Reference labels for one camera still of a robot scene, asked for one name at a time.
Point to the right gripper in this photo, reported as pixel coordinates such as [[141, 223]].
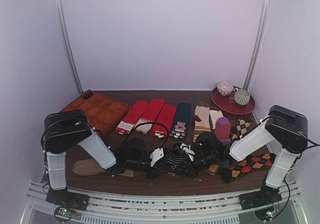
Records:
[[191, 162]]

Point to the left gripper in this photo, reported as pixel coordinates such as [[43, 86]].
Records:
[[157, 172]]

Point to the black white striped sock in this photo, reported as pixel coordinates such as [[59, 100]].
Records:
[[177, 157]]

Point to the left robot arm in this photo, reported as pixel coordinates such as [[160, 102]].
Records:
[[64, 130]]

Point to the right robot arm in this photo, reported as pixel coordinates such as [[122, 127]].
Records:
[[275, 144]]

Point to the purple yellow sock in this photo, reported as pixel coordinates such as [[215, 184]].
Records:
[[214, 169]]

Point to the dark green reindeer sock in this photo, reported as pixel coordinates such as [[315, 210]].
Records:
[[181, 121]]

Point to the red sock right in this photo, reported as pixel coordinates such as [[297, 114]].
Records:
[[166, 117]]

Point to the red sock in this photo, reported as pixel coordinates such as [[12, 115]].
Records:
[[166, 117], [150, 115], [132, 117]]

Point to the red sock middle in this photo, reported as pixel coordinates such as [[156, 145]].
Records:
[[150, 115]]

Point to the red sock left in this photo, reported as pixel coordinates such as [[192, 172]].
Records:
[[132, 117]]

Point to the purple magenta sock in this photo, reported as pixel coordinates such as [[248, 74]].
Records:
[[222, 130]]

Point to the beige striped sock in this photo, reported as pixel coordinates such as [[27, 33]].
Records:
[[201, 119]]

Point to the cream short sock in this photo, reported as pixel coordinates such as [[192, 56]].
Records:
[[214, 116]]

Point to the brown argyle sock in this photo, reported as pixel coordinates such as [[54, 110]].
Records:
[[240, 128]]

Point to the black orange argyle sock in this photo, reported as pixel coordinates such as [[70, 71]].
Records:
[[250, 164]]

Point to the tan sock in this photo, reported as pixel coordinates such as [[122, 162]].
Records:
[[87, 167]]

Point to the dark red plate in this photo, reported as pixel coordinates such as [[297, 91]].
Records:
[[227, 103]]

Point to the orange divided organizer tray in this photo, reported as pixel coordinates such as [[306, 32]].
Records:
[[103, 113]]

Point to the patterned white bowl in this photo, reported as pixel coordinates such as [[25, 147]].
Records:
[[224, 88]]

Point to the striped grey cup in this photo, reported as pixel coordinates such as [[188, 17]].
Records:
[[242, 97]]

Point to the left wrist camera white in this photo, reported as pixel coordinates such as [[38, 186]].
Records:
[[156, 155]]

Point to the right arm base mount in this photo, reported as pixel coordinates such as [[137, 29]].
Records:
[[262, 202]]

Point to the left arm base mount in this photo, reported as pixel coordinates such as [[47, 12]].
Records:
[[68, 203]]

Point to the right aluminium frame post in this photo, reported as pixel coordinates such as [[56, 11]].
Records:
[[256, 53]]

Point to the aluminium frame post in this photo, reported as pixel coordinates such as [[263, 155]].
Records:
[[256, 53], [67, 45]]

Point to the left aluminium frame post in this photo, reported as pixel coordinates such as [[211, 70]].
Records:
[[67, 45]]

